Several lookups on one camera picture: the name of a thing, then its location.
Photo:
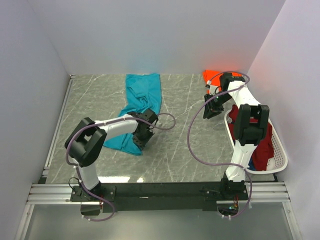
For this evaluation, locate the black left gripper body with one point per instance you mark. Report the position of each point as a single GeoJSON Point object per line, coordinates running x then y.
{"type": "Point", "coordinates": [141, 139]}

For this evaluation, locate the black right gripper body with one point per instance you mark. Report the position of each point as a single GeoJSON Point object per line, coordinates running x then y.
{"type": "Point", "coordinates": [215, 105]}

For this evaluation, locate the teal polo shirt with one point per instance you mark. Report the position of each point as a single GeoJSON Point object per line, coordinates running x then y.
{"type": "Point", "coordinates": [142, 92]}

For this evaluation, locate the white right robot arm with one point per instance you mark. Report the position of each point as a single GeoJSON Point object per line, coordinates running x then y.
{"type": "Point", "coordinates": [250, 127]}

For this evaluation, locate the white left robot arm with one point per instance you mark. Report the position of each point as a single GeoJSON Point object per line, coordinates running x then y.
{"type": "Point", "coordinates": [84, 145]}

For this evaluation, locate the folded orange t shirt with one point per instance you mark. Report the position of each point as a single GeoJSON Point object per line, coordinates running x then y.
{"type": "Point", "coordinates": [211, 78]}

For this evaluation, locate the dark red shirt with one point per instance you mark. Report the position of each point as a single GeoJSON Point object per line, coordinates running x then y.
{"type": "Point", "coordinates": [264, 150]}

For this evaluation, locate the blue shirt in basket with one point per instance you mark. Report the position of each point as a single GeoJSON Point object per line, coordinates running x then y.
{"type": "Point", "coordinates": [251, 165]}

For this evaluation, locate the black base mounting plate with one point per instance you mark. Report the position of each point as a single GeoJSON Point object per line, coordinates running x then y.
{"type": "Point", "coordinates": [143, 196]}

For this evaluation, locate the white laundry basket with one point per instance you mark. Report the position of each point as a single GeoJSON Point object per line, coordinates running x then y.
{"type": "Point", "coordinates": [279, 161]}

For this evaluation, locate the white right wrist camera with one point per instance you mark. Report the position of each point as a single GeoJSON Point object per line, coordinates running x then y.
{"type": "Point", "coordinates": [212, 89]}

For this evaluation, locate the aluminium frame rail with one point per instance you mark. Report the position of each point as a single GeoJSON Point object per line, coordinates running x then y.
{"type": "Point", "coordinates": [60, 194]}

